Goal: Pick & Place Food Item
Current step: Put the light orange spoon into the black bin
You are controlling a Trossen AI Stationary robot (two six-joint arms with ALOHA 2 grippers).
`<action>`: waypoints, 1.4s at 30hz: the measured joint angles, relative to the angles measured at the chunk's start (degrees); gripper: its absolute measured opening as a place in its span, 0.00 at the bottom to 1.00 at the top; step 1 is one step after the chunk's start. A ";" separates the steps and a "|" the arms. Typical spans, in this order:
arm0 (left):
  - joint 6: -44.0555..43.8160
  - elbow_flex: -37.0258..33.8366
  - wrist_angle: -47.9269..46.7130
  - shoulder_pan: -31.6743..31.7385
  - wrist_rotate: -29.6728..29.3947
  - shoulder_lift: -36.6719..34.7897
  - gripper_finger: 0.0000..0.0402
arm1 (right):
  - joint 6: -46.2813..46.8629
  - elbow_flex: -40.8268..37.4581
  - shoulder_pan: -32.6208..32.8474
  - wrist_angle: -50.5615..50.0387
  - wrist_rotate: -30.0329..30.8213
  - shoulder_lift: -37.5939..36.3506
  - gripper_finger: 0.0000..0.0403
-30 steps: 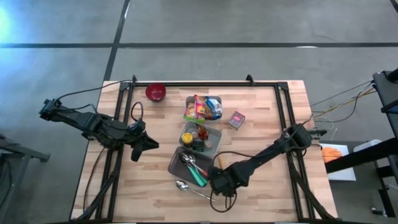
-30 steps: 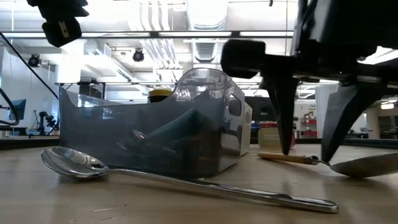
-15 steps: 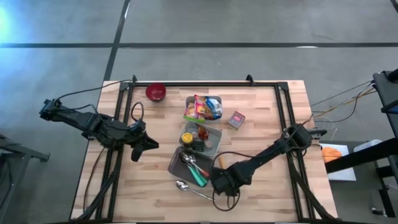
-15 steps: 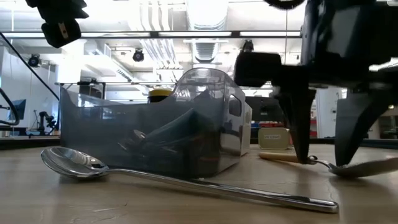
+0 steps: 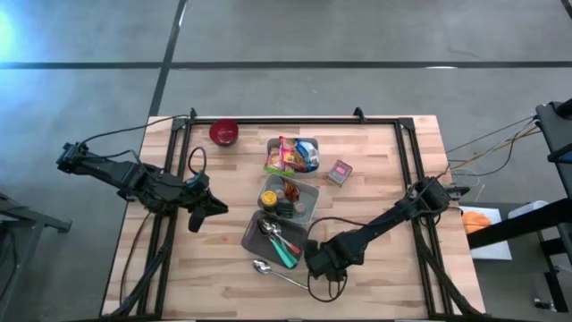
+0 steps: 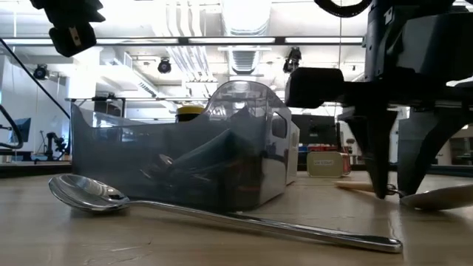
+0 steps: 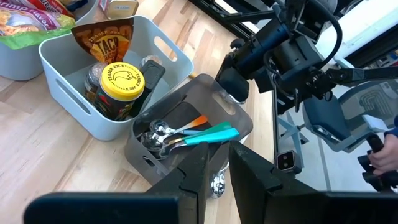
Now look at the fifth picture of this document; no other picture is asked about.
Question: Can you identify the grey metal stand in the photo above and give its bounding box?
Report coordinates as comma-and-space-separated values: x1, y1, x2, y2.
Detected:
0, 191, 72, 322

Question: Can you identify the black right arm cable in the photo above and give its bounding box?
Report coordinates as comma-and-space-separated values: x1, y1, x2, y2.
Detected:
306, 216, 385, 303

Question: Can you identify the thin brown cable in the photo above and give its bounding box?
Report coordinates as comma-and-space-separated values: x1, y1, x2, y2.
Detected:
118, 210, 152, 306

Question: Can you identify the black power cable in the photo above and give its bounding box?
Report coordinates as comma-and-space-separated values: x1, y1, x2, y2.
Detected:
446, 118, 537, 178

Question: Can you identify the silver spoon teal handle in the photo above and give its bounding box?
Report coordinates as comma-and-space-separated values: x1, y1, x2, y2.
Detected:
267, 221, 299, 268

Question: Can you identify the dark grey plastic bin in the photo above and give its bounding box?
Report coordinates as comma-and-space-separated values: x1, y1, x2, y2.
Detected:
240, 209, 309, 270

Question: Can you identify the yellow cable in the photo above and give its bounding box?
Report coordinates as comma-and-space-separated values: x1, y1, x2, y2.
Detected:
450, 128, 541, 171

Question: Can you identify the black aluminium table frame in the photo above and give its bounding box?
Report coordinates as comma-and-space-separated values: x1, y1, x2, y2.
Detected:
106, 106, 486, 321

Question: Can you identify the red bowl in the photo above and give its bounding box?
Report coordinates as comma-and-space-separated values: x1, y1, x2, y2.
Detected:
208, 118, 240, 147

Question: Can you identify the amber sauce bottle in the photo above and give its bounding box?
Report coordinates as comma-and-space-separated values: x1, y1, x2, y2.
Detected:
282, 178, 301, 203

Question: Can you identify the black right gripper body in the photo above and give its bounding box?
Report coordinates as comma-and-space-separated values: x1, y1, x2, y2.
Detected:
303, 240, 355, 283

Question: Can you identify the paprika tin with pink label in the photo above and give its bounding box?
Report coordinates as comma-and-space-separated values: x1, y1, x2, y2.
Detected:
325, 159, 354, 188

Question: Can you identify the black metal stand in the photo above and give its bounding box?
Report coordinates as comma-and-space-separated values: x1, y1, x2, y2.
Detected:
467, 98, 572, 314

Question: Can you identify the white plastic container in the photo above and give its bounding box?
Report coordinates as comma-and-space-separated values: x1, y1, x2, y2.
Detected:
507, 199, 550, 220

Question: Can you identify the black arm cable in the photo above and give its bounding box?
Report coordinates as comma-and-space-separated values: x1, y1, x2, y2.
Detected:
306, 216, 385, 303
78, 114, 209, 176

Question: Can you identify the all silver spoon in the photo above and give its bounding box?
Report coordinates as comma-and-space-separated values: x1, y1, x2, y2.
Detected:
252, 258, 310, 291

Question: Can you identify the light grey plastic bin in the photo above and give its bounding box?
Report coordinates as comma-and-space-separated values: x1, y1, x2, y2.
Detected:
257, 173, 321, 225
265, 136, 322, 179

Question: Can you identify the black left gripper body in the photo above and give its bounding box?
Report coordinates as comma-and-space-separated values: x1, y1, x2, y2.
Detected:
181, 172, 212, 233

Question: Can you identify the grey cable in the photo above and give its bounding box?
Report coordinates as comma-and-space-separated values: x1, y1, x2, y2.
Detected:
446, 115, 536, 153

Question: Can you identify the blue yellow snack packet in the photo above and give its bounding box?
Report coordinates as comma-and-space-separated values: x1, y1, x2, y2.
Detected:
294, 139, 321, 172

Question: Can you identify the white flat box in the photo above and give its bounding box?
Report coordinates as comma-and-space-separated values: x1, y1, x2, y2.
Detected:
458, 205, 514, 261

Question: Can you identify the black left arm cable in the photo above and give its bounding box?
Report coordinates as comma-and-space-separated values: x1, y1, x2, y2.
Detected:
78, 114, 209, 176

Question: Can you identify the orange cloth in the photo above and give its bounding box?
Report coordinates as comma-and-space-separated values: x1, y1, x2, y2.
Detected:
462, 210, 492, 235

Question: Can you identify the red white food packet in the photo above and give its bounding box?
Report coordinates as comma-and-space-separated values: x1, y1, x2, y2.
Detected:
279, 136, 309, 174

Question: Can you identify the small green tin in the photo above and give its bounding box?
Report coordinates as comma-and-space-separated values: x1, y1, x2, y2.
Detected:
275, 200, 295, 219

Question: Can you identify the brown jar yellow lid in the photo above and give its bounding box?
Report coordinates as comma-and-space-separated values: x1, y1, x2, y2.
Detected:
261, 190, 280, 213

